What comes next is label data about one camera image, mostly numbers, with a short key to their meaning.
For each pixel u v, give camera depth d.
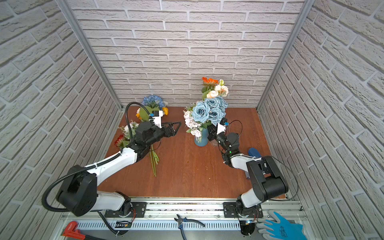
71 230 0.67
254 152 0.92
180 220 0.70
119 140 0.93
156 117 0.71
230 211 0.74
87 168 0.45
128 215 0.71
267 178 0.46
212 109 0.65
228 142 0.67
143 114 0.71
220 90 0.73
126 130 0.95
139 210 0.74
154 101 1.11
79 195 0.42
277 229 0.68
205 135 0.78
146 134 0.62
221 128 0.72
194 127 0.74
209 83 0.75
